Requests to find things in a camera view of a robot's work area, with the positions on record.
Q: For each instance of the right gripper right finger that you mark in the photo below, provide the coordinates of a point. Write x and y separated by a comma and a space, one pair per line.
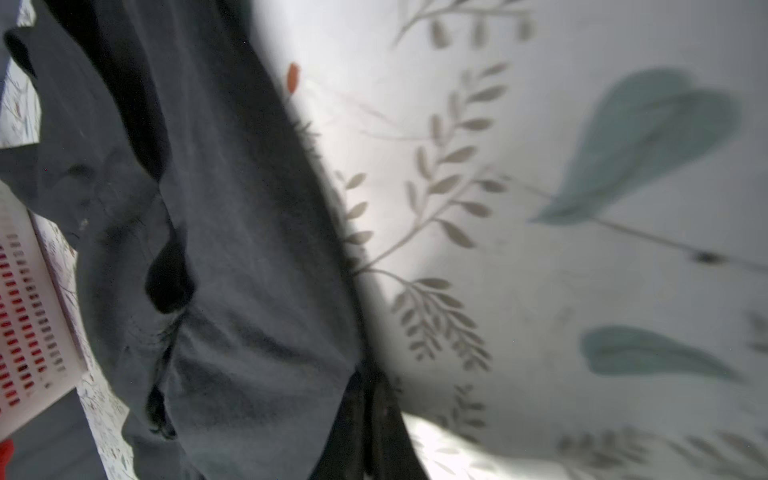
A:
391, 455

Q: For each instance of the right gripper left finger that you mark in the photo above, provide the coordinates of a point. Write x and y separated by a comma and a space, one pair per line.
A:
344, 456

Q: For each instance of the black t-shirt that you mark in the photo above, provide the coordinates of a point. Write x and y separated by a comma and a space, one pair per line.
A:
210, 280

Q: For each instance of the floral table mat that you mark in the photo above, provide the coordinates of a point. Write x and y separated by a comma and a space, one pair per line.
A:
553, 215

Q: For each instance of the white plastic laundry basket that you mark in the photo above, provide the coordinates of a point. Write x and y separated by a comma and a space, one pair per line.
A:
40, 362

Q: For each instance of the red t-shirt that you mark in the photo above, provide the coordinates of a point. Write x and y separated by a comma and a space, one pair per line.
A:
6, 453

